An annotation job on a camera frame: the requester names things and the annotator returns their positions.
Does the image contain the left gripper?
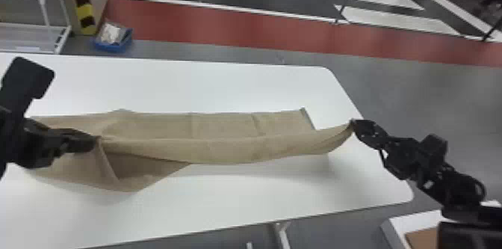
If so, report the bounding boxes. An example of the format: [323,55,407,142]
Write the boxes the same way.
[11,117,100,170]

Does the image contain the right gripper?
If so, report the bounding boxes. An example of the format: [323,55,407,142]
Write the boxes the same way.
[350,118,424,182]

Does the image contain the beige towel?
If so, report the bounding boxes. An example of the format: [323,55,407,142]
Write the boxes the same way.
[28,107,356,194]

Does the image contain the blue tray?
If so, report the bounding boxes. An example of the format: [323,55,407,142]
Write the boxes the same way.
[92,22,134,54]

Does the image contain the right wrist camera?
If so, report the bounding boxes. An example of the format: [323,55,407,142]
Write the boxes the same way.
[416,133,449,191]

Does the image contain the white wire rack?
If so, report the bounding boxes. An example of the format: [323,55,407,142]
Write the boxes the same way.
[0,0,72,55]

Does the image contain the yellow black striped post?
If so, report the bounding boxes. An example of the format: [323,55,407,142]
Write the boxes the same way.
[54,0,110,37]

